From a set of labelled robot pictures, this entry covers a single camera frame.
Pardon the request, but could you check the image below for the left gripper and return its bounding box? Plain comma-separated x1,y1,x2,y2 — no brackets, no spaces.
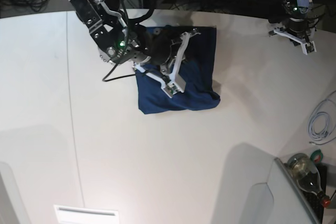
268,17,317,55

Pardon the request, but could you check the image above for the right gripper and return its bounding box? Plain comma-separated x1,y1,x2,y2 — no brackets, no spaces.
128,25,201,98

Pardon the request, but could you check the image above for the dark blue t-shirt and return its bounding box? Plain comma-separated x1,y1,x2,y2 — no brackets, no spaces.
136,27,221,114

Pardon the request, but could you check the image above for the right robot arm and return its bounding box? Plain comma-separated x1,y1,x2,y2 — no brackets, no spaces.
68,0,200,98

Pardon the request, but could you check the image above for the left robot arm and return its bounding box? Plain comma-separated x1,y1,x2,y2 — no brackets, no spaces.
268,0,320,55

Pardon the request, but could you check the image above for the green tape roll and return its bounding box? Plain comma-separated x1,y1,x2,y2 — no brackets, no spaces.
310,149,323,164

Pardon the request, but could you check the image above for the clear plastic bottle red cap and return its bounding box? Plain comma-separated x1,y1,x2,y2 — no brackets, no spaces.
287,153,331,208

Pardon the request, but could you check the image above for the coiled light blue cable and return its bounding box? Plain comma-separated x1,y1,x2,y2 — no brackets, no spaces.
307,96,336,145

